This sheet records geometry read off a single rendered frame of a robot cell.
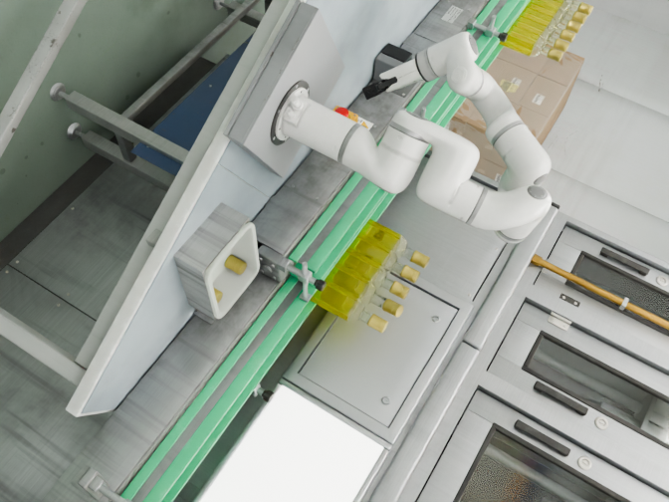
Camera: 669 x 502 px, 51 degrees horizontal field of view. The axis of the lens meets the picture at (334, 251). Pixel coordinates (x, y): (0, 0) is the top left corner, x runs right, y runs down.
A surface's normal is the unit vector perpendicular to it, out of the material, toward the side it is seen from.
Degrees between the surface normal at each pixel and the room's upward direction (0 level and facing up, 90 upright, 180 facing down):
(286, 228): 90
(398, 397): 90
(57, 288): 90
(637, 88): 90
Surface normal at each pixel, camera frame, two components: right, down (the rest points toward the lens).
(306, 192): 0.03, -0.54
